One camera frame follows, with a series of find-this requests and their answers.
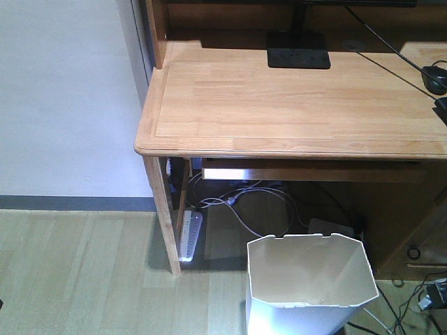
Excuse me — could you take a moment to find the white power strip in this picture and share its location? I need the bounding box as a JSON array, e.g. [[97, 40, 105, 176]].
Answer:
[[179, 210, 203, 262]]

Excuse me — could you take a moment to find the light wooden desk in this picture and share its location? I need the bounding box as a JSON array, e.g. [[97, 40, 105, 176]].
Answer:
[[135, 1, 446, 274]]

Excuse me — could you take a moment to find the black device at desk edge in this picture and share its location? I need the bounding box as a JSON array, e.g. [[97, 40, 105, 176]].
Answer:
[[434, 97, 447, 125]]

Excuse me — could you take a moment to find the white box under desk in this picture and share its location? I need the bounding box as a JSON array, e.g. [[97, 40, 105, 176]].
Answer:
[[308, 218, 354, 237]]

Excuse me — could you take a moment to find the white plastic trash bin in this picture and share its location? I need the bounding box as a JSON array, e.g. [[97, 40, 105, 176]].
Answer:
[[246, 233, 379, 334]]

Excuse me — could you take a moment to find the black monitor with stand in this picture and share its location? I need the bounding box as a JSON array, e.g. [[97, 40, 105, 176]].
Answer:
[[163, 0, 418, 70]]

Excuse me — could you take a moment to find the black cable on desk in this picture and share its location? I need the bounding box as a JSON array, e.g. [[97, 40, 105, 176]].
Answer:
[[344, 6, 447, 99]]

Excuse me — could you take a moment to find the black computer mouse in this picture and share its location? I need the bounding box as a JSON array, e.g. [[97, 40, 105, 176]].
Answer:
[[421, 66, 446, 96]]

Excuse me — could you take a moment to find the black floor cables bundle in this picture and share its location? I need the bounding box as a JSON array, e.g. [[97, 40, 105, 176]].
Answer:
[[345, 271, 447, 335]]

